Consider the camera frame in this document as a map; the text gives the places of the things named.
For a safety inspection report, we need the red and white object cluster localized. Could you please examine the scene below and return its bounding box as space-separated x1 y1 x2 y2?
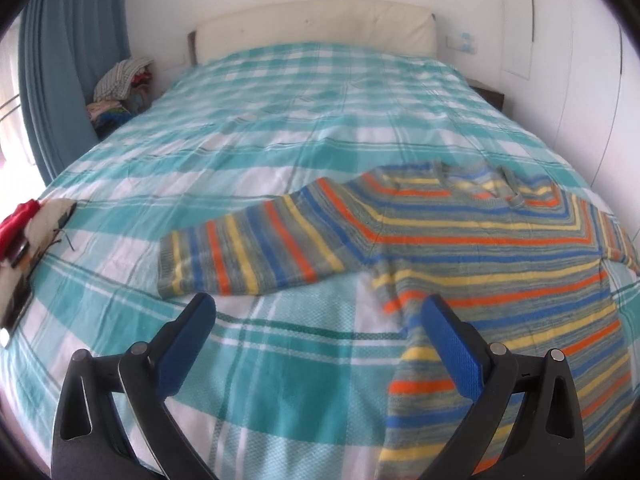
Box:
0 198 78 347

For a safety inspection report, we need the blue curtain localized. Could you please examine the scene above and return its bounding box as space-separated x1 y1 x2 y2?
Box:
18 0 132 186

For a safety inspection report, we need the white wardrobe door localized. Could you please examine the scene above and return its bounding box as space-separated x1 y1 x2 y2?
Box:
500 0 640 196

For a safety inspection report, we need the white wall socket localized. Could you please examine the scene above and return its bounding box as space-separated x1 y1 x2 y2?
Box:
447 31 479 54

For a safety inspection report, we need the striped knit sweater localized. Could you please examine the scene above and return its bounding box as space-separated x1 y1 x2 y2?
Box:
158 161 640 480

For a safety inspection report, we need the pile of mixed clothes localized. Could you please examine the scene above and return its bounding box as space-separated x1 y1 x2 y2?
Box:
86 57 155 140

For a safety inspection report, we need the bed with teal plaid sheet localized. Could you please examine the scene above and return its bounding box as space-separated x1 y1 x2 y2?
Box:
0 43 640 480

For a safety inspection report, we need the cream padded headboard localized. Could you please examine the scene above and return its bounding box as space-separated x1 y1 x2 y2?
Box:
194 0 438 65

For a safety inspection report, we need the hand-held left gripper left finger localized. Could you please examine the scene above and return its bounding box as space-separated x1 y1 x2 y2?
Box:
51 293 219 480

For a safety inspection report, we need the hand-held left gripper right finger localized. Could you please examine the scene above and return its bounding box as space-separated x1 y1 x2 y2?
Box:
421 294 586 480

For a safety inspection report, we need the red cloth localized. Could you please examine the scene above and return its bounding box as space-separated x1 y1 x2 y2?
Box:
0 200 41 262

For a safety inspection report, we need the dark wooden nightstand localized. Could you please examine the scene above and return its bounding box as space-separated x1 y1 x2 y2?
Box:
468 78 506 111

